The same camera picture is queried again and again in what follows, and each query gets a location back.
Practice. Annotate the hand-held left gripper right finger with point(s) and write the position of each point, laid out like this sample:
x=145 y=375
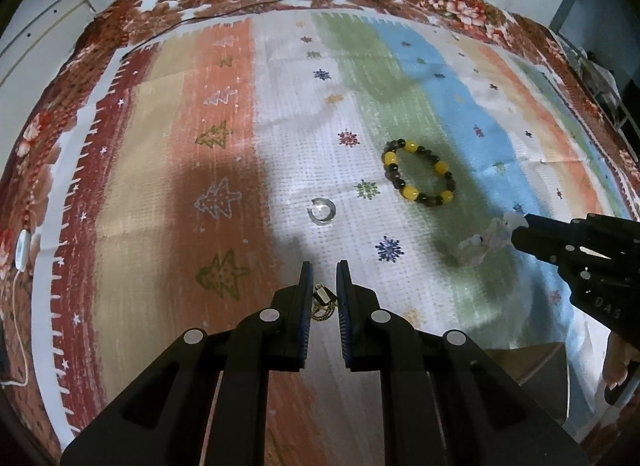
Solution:
x=345 y=316

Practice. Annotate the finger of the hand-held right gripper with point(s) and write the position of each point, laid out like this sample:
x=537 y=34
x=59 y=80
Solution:
x=537 y=246
x=545 y=223

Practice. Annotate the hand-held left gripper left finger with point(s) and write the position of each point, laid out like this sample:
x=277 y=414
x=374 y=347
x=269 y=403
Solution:
x=306 y=296

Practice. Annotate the person's right hand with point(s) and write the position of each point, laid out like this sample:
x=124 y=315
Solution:
x=617 y=361

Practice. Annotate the striped pastel blanket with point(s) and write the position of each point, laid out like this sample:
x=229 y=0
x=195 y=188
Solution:
x=175 y=170

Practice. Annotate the white headboard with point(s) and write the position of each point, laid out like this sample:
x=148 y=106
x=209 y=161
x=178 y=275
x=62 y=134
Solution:
x=40 y=30

